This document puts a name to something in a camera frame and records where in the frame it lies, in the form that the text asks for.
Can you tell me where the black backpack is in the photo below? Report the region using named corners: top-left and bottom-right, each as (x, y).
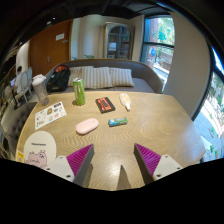
top-left (46, 64), bottom-right (72, 94)

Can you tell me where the round white cartoon mouse pad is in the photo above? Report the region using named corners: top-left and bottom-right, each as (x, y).
top-left (23, 130), bottom-right (58, 170)

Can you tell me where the green chewing gum pack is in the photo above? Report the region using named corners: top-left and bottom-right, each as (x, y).
top-left (107, 116), bottom-right (129, 128)

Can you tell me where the small white tube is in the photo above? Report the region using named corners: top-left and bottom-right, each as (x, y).
top-left (119, 92), bottom-right (132, 112)

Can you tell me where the white wooden chair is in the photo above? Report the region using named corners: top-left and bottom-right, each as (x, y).
top-left (14, 67), bottom-right (34, 105)

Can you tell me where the black box with red print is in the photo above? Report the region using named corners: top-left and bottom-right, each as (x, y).
top-left (95, 96), bottom-right (116, 114)

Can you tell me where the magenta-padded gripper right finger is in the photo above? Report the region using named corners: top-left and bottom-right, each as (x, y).
top-left (133, 143), bottom-right (184, 186)

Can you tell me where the clear plastic tumbler with lid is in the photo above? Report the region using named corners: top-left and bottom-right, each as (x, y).
top-left (31, 73), bottom-right (50, 107)

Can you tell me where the grey glass-door cabinet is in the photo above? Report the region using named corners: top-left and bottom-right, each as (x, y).
top-left (102, 21), bottom-right (136, 62)

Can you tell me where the green drink can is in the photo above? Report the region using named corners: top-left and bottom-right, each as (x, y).
top-left (72, 77), bottom-right (87, 107)

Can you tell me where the white sticker sheet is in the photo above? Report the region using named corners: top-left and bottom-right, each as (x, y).
top-left (34, 101), bottom-right (68, 131)

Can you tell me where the pink computer mouse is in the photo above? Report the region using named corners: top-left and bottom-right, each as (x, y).
top-left (75, 117), bottom-right (100, 136)

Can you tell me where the person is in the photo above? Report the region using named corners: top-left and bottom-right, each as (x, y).
top-left (9, 65), bottom-right (24, 95)

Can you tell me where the grey curved sofa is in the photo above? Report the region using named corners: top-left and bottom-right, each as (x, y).
top-left (44, 58), bottom-right (164, 95)

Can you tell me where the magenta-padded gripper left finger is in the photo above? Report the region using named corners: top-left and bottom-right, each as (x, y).
top-left (44, 143), bottom-right (95, 187)

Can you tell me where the brown wooden door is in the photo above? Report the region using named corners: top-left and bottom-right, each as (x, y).
top-left (28, 19), bottom-right (74, 77)

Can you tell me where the striped beige pillow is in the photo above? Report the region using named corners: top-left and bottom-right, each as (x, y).
top-left (109, 67), bottom-right (135, 88)
top-left (82, 66), bottom-right (114, 90)
top-left (67, 65), bottom-right (94, 88)

